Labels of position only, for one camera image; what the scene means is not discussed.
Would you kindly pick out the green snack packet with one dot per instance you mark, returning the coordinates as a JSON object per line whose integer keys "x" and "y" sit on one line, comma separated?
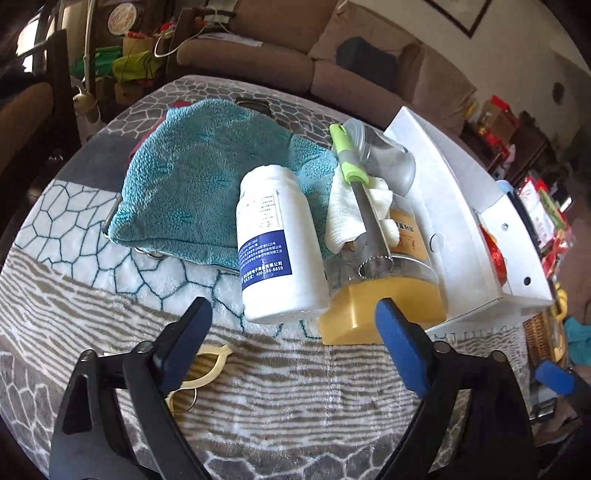
{"x": 551, "y": 198}

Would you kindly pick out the green bags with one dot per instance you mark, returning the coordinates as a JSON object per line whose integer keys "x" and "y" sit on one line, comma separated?
{"x": 134, "y": 64}

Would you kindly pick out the framed wall picture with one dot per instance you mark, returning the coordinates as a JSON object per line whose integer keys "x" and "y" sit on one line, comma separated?
{"x": 461, "y": 16}

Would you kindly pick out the teal towel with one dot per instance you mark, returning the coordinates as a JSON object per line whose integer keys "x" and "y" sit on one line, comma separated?
{"x": 198, "y": 175}

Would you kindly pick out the white plastic bottle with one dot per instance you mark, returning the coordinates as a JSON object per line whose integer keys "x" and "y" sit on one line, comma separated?
{"x": 277, "y": 221}

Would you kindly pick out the brown sofa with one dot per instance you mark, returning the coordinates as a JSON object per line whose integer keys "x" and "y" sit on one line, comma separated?
{"x": 277, "y": 64}

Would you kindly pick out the small black box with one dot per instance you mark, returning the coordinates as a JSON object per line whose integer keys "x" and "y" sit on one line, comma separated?
{"x": 254, "y": 104}

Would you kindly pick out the white gauze cloth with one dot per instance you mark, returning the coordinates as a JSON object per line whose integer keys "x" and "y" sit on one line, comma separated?
{"x": 341, "y": 217}

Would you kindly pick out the round printed tin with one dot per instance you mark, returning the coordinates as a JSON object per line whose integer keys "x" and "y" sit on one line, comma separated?
{"x": 121, "y": 17}

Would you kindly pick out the white cardboard box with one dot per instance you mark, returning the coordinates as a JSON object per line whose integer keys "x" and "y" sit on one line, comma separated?
{"x": 452, "y": 207}

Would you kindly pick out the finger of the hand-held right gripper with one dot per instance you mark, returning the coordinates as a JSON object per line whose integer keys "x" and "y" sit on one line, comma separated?
{"x": 554, "y": 376}

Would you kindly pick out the dark wooden cabinet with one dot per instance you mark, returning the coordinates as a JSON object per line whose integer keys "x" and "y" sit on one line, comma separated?
{"x": 531, "y": 143}

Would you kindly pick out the red white snack packet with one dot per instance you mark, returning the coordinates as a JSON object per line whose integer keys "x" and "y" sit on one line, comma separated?
{"x": 535, "y": 214}

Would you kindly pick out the clear glass jar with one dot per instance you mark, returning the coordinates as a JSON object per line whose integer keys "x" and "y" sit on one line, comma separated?
{"x": 392, "y": 161}

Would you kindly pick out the grey patterned blanket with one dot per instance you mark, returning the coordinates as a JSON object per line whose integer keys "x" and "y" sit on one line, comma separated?
{"x": 300, "y": 415}

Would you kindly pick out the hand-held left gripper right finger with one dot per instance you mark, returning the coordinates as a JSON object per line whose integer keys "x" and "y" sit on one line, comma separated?
{"x": 401, "y": 341}

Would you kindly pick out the wicker basket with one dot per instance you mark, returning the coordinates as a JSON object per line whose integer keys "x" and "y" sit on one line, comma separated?
{"x": 540, "y": 337}

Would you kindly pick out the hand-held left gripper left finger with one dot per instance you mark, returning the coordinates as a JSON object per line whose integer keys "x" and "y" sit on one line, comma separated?
{"x": 184, "y": 341}

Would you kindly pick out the cream plastic keyring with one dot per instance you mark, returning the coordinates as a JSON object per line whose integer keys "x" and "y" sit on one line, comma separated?
{"x": 207, "y": 369}

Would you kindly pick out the blue white bowl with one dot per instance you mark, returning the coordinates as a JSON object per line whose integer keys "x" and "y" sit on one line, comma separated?
{"x": 504, "y": 187}

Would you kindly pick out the dark red pouch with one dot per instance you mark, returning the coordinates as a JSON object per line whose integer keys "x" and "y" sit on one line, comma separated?
{"x": 147, "y": 138}

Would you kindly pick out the brown chair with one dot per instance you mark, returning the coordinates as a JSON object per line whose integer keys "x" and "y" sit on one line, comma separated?
{"x": 27, "y": 101}

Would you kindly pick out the black remote control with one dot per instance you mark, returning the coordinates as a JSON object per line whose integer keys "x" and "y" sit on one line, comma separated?
{"x": 524, "y": 217}

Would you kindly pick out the black lumbar cushion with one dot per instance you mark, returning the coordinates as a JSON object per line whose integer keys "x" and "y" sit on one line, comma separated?
{"x": 364, "y": 57}

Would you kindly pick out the beige sofa pillow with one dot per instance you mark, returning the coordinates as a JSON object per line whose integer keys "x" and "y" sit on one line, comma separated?
{"x": 369, "y": 23}
{"x": 448, "y": 87}

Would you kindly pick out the red plastic grater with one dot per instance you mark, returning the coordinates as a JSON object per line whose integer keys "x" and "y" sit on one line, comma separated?
{"x": 496, "y": 258}

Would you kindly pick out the white paper sheet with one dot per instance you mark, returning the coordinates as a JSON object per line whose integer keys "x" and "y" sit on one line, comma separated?
{"x": 231, "y": 39}

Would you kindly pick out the brown cardboard box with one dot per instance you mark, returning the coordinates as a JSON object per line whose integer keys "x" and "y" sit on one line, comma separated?
{"x": 496, "y": 127}

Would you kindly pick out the yellow box clear lid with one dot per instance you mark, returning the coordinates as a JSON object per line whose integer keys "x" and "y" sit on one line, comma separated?
{"x": 369, "y": 314}

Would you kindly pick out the white pole stand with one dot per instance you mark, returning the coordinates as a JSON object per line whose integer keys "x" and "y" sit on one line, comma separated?
{"x": 87, "y": 106}

